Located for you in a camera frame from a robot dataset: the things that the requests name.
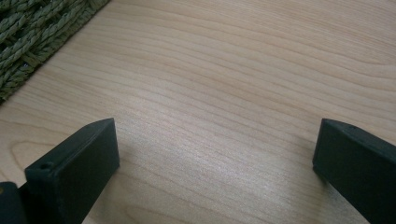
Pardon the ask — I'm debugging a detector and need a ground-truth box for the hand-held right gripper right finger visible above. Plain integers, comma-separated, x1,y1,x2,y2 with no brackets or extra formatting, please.
312,118,396,224

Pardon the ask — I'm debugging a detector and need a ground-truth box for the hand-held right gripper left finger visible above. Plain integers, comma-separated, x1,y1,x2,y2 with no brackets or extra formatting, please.
24,118,120,224

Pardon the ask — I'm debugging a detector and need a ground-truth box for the green woven straw mat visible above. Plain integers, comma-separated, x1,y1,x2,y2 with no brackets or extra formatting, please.
0,0,112,104

